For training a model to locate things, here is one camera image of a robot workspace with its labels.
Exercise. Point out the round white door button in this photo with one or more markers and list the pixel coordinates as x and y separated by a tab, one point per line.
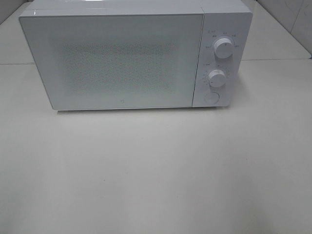
212	98

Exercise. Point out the white timer knob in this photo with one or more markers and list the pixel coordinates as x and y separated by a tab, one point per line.
216	78

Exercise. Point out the white microwave door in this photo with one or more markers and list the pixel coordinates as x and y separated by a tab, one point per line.
116	62

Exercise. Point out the upper white power knob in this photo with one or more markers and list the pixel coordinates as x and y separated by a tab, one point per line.
223	47

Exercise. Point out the white microwave oven body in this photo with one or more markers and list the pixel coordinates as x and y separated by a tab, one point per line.
221	18

